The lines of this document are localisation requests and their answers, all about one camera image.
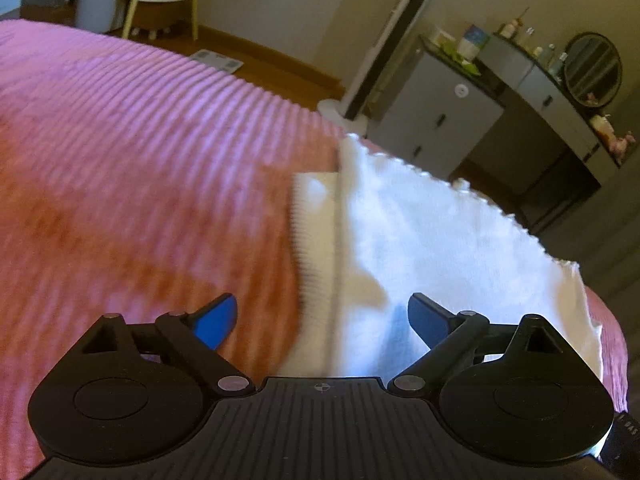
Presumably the white bin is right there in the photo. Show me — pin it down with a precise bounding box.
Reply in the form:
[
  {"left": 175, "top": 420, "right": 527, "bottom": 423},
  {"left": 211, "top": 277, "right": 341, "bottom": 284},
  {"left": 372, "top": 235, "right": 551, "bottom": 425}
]
[{"left": 74, "top": 0, "right": 127, "bottom": 37}]

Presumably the grey small cabinet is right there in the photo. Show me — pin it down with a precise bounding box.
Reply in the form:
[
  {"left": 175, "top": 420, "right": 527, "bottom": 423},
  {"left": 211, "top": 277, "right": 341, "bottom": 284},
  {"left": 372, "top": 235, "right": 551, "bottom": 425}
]
[{"left": 371, "top": 35, "right": 507, "bottom": 182}]

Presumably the pink ribbed blanket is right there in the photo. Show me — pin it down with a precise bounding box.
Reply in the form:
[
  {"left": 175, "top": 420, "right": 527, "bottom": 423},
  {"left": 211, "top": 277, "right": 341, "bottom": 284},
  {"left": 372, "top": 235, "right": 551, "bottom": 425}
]
[{"left": 0, "top": 19, "right": 630, "bottom": 480}]

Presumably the white ribbed knit sweater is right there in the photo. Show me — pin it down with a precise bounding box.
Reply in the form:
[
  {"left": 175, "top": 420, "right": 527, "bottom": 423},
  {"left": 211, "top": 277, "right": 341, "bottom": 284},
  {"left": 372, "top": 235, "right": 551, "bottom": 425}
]
[{"left": 274, "top": 132, "right": 605, "bottom": 381}]

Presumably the group of cosmetic bottles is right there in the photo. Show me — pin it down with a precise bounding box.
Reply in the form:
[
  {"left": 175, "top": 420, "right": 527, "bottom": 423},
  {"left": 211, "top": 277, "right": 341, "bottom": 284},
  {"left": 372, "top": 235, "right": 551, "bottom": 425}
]
[{"left": 499, "top": 7, "right": 571, "bottom": 78}]

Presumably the blue and white container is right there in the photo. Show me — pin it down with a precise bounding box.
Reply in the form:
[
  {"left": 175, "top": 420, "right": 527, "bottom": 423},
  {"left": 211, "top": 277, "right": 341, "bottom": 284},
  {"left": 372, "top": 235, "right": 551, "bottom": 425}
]
[{"left": 457, "top": 24, "right": 492, "bottom": 59}]

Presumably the pink plush toy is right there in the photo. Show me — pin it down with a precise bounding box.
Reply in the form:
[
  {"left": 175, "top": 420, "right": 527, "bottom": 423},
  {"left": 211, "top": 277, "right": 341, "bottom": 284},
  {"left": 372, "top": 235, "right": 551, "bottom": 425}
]
[{"left": 590, "top": 112, "right": 638, "bottom": 163}]

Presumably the brown footed stool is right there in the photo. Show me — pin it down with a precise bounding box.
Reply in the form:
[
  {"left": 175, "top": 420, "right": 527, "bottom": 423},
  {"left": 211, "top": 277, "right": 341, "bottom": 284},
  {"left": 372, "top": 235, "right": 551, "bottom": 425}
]
[{"left": 134, "top": 0, "right": 195, "bottom": 37}]

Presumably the green cloth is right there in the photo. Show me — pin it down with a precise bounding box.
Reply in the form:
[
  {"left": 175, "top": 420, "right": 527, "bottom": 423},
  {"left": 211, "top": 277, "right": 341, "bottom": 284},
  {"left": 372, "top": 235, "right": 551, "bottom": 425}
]
[{"left": 439, "top": 42, "right": 483, "bottom": 75}]

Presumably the round black-framed mirror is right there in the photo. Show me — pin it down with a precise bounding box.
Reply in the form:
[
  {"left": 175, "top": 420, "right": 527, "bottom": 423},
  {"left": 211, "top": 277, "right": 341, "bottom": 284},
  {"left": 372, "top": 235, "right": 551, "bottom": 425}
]
[{"left": 561, "top": 32, "right": 624, "bottom": 109}]

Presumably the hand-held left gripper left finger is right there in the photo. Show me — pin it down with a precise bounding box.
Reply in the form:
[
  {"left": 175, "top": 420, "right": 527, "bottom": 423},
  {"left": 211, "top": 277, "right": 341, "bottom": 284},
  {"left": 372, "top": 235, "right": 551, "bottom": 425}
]
[{"left": 80, "top": 292, "right": 257, "bottom": 395}]

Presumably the grey dressing table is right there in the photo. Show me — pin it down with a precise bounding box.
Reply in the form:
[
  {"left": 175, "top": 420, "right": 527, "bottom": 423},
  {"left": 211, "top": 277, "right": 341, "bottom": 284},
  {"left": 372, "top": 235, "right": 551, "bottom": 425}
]
[{"left": 462, "top": 32, "right": 628, "bottom": 233}]

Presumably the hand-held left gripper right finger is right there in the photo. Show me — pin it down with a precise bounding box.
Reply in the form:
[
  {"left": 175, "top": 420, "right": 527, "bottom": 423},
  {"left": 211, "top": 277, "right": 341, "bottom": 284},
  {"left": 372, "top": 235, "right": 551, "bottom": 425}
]
[{"left": 392, "top": 292, "right": 572, "bottom": 394}]

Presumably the bathroom scale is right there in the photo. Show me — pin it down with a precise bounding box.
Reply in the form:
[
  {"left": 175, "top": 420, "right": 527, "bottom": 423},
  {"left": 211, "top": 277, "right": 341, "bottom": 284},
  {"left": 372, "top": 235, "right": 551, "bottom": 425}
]
[{"left": 191, "top": 49, "right": 245, "bottom": 75}]

